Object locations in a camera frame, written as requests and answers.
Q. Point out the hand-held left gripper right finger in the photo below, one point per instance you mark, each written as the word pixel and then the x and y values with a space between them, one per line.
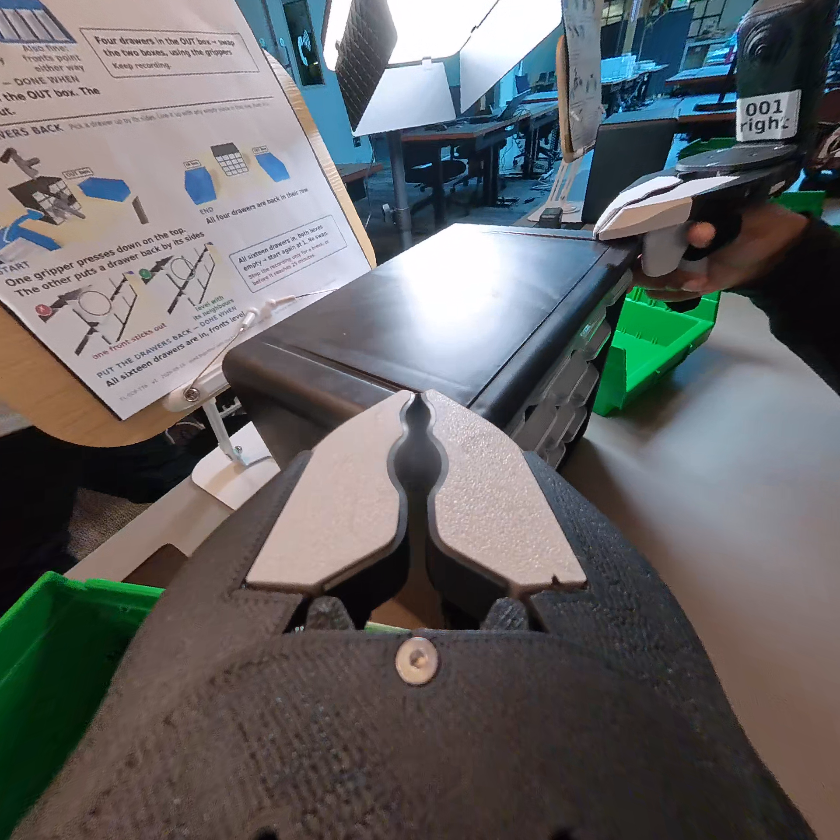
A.
pixel 505 518

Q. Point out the person's right forearm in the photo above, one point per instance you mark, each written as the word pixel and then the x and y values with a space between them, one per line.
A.
pixel 807 308

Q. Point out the grey light stand pole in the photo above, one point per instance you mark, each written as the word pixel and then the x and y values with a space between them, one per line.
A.
pixel 401 190

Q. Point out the printed instruction sheet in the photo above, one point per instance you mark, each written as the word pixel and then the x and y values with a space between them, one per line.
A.
pixel 164 197

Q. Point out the set of clear cabinet drawers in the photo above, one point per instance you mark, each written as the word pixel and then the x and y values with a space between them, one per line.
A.
pixel 571 394

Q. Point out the black drawer cabinet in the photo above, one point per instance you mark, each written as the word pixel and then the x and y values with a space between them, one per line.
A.
pixel 459 315

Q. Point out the black office chair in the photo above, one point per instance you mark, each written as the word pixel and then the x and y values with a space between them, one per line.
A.
pixel 433 174

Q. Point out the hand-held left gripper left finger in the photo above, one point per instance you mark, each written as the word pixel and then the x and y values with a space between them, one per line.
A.
pixel 328 518

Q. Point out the studio softbox light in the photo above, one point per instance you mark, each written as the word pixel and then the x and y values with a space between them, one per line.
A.
pixel 420 92

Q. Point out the small black box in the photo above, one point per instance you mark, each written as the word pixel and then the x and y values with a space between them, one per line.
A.
pixel 552 214

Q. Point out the person's right hand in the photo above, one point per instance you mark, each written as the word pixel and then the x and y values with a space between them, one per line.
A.
pixel 761 249

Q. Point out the phone booth door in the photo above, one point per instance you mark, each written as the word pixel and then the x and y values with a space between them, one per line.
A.
pixel 303 46

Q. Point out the green plastic bin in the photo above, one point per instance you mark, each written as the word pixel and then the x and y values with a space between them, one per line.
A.
pixel 52 656
pixel 804 203
pixel 656 341

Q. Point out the long dark office desk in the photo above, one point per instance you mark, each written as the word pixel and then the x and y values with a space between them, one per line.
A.
pixel 485 128

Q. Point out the white board stand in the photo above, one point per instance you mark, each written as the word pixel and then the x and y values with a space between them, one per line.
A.
pixel 229 472

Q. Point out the wooden sheet board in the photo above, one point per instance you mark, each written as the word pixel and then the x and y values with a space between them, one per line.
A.
pixel 59 407

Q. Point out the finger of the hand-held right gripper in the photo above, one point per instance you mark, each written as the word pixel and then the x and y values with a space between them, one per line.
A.
pixel 646 184
pixel 649 213

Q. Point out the small wooden instruction board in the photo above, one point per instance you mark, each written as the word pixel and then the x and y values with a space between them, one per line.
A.
pixel 581 72

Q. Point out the pale small board stand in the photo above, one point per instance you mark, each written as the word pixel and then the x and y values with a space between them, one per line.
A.
pixel 564 187

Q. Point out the dark grey cabinet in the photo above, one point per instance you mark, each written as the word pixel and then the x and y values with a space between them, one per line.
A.
pixel 623 164

